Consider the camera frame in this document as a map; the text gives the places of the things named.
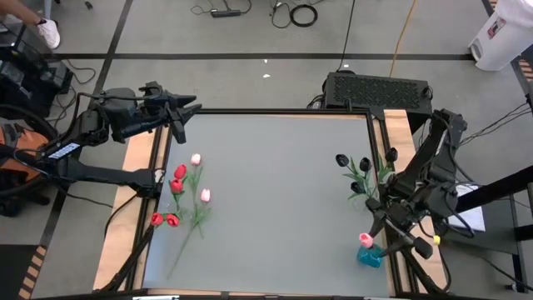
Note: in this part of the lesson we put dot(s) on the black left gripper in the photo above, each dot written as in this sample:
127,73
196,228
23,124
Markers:
156,104

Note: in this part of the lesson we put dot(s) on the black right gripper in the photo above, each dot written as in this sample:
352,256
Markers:
395,212

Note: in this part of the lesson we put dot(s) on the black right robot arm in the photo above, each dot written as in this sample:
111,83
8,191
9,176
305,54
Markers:
433,166

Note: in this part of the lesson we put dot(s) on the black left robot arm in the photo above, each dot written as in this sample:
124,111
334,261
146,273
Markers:
104,175

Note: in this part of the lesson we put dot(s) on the blue glass vase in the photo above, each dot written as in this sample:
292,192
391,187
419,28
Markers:
368,256

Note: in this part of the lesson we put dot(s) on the clear glass vase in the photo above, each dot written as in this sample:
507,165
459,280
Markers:
361,204
185,216

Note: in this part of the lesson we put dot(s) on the white paper booklet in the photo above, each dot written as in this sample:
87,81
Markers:
470,216

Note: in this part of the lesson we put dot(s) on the black power strip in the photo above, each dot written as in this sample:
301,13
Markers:
225,13

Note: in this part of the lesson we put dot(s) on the grey side table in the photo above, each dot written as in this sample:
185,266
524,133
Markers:
499,233

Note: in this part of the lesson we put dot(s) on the black diagonal beam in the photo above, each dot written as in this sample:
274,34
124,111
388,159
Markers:
491,191

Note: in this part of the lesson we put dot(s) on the black perforated computer case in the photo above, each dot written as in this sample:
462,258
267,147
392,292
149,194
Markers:
375,89

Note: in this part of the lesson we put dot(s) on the white sneaker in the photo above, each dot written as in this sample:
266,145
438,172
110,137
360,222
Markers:
50,33

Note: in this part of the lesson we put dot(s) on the black electronics rack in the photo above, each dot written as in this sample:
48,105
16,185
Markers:
25,71

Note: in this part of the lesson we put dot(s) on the orange shop vacuum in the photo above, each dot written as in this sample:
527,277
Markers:
21,146

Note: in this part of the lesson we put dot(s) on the person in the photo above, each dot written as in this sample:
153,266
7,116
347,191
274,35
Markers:
21,10

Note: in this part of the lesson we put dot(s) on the white bin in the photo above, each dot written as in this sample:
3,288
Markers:
504,37

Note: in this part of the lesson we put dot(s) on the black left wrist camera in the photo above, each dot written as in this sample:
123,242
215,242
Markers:
178,131

